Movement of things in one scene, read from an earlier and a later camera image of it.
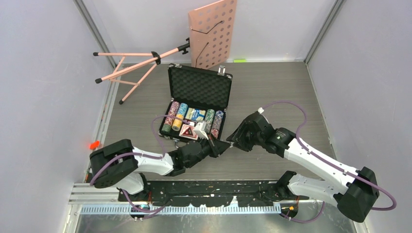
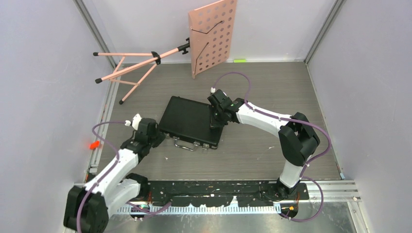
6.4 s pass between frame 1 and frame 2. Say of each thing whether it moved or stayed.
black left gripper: moved
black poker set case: moved
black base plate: stayed
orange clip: stayed
